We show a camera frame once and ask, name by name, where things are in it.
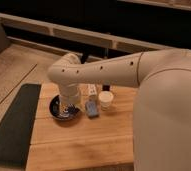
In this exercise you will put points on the black eraser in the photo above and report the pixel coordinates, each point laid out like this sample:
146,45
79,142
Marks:
105,87

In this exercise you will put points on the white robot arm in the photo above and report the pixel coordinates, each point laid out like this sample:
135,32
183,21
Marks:
127,71

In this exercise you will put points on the white bottle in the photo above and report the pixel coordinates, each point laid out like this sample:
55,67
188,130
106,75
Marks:
92,91

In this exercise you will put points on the white cup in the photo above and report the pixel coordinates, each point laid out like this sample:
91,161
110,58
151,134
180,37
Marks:
105,98

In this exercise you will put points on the blue sponge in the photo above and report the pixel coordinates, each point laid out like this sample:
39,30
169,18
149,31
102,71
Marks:
91,109

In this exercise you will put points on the dark blue bowl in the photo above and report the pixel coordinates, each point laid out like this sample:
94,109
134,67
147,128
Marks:
68,113

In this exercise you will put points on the wooden table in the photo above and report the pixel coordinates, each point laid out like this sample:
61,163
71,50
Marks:
83,142

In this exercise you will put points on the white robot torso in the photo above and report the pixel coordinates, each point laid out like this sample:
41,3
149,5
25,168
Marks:
162,123

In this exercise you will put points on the dark green mat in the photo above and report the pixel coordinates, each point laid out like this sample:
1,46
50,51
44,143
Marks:
17,125

